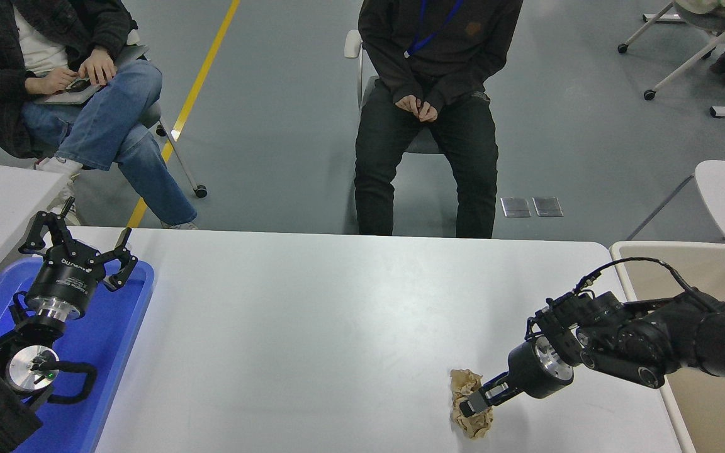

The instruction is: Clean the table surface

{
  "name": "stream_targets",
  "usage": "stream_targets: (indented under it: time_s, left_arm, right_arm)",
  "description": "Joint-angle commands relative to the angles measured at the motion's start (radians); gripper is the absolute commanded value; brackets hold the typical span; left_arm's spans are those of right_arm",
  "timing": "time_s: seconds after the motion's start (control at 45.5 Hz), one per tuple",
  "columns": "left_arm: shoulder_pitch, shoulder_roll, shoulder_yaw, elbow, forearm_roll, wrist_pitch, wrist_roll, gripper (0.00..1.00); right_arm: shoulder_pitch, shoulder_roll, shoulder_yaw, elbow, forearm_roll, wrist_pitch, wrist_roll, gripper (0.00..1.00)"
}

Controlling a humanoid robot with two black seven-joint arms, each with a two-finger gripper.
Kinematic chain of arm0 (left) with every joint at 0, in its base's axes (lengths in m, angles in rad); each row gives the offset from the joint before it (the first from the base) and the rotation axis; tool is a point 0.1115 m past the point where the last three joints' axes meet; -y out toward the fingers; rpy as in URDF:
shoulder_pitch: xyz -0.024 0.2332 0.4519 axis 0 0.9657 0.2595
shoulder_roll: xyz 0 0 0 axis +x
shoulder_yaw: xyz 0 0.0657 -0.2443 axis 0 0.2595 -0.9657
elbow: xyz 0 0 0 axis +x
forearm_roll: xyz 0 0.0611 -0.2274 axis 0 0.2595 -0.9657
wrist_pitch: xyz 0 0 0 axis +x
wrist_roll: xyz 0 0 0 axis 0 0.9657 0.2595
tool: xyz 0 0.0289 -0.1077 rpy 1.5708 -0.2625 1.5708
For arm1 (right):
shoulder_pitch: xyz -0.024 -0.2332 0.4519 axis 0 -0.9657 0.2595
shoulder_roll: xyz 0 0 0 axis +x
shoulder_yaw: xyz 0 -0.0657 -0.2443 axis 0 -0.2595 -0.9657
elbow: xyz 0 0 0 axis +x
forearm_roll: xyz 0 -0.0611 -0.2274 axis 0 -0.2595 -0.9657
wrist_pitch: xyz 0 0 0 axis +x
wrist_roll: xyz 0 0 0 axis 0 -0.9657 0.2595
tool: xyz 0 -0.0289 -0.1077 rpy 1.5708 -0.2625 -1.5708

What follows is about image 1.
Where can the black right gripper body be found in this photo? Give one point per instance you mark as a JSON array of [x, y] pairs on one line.
[[526, 371]]

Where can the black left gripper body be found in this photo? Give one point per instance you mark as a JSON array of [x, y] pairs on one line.
[[63, 280]]

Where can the tan paper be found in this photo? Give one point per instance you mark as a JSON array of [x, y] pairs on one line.
[[477, 428]]

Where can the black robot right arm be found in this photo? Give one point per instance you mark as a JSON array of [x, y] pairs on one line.
[[683, 333]]

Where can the person's right hand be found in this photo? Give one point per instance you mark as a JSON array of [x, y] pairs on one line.
[[408, 104], [54, 82]]

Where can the person's left hand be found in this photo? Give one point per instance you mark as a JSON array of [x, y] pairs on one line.
[[99, 65], [428, 112]]

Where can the blue plastic tray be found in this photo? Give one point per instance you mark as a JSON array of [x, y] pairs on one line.
[[111, 340]]

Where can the grey office chair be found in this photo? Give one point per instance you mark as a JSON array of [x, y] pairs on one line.
[[151, 116], [715, 22], [359, 69]]

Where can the metal floor outlet cover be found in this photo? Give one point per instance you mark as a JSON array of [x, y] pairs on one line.
[[515, 207], [547, 206]]

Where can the large pale bin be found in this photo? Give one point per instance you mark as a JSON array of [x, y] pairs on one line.
[[708, 415]]

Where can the grey laptop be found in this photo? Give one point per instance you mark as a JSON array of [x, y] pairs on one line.
[[129, 55]]

